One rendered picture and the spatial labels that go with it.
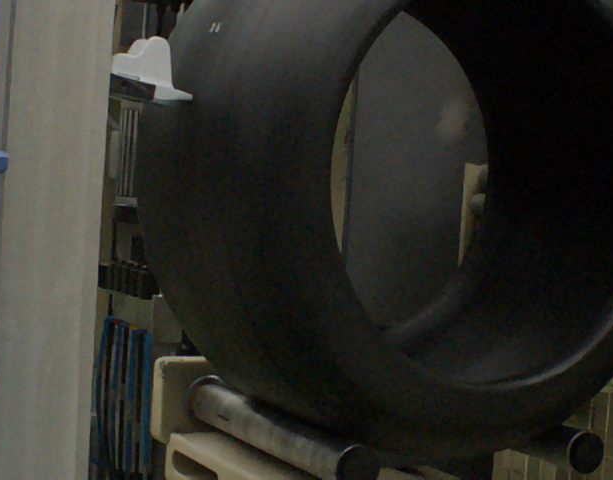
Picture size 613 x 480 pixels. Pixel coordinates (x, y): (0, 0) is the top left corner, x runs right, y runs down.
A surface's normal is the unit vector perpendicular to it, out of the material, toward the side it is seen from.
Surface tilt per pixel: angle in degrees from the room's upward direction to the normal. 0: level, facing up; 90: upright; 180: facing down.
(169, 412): 90
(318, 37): 85
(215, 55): 70
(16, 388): 90
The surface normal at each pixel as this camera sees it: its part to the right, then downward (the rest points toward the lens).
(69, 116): 0.77, 0.08
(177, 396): 0.48, 0.07
